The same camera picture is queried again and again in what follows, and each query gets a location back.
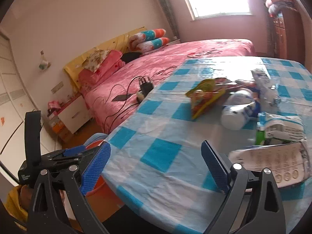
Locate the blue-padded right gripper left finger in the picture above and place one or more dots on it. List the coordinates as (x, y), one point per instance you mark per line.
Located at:
(76, 176)

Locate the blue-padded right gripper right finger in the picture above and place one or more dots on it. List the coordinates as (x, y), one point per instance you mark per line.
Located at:
(264, 213)

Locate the white printed package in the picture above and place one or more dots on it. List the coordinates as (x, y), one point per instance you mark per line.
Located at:
(289, 163)

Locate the white bedside table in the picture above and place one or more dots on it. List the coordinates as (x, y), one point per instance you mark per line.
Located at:
(70, 118)

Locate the blue round stool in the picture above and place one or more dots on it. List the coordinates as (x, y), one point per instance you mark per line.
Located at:
(95, 137)

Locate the green white snack packet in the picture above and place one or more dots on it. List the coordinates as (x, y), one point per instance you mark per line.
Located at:
(272, 129)

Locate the white plastic bottle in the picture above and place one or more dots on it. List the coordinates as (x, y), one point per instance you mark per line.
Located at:
(240, 107)

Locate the blue white checkered tablecloth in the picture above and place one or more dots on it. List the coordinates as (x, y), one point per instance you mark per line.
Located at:
(156, 167)

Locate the pink floral bed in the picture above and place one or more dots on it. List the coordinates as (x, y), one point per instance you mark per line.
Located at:
(157, 66)

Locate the folded pink blanket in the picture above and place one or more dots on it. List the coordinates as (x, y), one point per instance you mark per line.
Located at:
(109, 66)

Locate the black phone on bed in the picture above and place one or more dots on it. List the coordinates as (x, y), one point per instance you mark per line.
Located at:
(124, 97)

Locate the yellow green snack bag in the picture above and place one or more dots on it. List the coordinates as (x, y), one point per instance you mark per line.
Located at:
(206, 93)

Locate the floral small pillow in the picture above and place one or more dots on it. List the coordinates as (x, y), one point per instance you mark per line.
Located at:
(93, 62)

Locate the power strip with chargers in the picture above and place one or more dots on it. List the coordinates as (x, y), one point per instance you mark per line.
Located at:
(146, 86)

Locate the black garment on bed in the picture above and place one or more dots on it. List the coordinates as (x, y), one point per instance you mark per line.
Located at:
(130, 56)

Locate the yellow wooden headboard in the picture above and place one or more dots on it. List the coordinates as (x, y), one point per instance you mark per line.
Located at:
(119, 43)

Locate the upper striped bolster pillow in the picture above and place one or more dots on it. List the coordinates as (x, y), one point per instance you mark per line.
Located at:
(147, 35)

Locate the striped bolster pillow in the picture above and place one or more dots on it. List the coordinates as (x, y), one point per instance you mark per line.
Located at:
(147, 35)
(151, 45)

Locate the lower striped bolster pillow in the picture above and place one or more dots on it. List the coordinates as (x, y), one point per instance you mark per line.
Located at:
(151, 45)

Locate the brown wooden cabinet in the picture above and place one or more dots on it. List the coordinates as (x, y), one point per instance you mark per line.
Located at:
(289, 39)

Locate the folded blankets on cabinet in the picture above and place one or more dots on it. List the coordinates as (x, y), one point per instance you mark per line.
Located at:
(275, 6)

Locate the grey left curtain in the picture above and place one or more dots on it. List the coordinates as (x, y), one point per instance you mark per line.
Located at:
(169, 14)

